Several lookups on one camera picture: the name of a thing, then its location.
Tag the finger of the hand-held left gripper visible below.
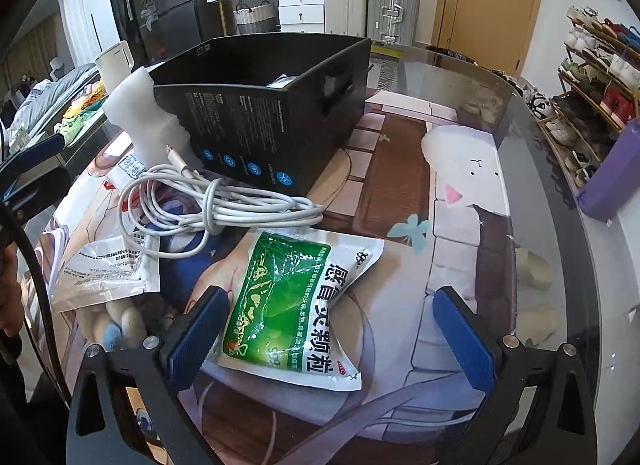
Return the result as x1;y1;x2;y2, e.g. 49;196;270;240
4;165;72;218
0;134;66;176

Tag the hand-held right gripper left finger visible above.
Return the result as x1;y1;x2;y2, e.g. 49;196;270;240
66;285;231;465

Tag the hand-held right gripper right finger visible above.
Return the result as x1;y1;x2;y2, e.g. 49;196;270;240
432;287;598;465

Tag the white blue plush toy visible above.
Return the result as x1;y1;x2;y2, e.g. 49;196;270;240
82;295;173;351

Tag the white red-marked packet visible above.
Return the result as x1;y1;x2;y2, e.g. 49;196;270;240
100;152;166;246

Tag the green medicine packet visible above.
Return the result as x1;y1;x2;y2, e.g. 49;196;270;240
215;230;386;393

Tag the clear plastic printed bag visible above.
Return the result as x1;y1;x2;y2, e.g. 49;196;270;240
50;237;161;313

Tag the white foam piece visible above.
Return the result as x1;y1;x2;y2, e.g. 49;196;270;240
102;65;201;171

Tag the white cable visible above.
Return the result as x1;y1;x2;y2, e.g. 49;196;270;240
117;145;326;261

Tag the black cardboard box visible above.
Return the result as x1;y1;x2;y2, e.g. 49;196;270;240
149;35;373;196

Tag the person's left hand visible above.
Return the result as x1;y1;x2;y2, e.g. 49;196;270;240
0;245;26;341

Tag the bed with striped bedding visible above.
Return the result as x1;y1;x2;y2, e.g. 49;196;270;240
10;62;101;146

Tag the pile of colourful clothes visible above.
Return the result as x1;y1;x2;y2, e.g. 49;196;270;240
57;82;108;146

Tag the beige slipper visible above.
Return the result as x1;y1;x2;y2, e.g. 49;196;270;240
515;305;558;346
515;247;556;291

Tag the white electric kettle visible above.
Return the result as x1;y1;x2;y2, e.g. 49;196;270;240
95;45;136;96

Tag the printed table mat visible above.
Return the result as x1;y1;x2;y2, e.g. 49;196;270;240
45;85;516;465

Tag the black refrigerator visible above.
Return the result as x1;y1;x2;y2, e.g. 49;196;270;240
145;0;241;61

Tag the purple box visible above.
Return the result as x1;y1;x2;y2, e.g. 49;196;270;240
575;118;640;221

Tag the woven basket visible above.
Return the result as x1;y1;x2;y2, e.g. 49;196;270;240
232;1;276;36

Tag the shoe rack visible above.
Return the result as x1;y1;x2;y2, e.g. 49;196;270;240
540;5;640;191

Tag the wooden door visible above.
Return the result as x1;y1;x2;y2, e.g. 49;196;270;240
432;0;546;76

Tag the white suitcase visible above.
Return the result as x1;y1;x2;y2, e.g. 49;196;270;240
322;0;371;38

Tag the silver suitcase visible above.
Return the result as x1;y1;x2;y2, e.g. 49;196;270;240
367;0;423;46

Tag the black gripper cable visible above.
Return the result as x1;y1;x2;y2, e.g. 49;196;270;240
0;202;71;401

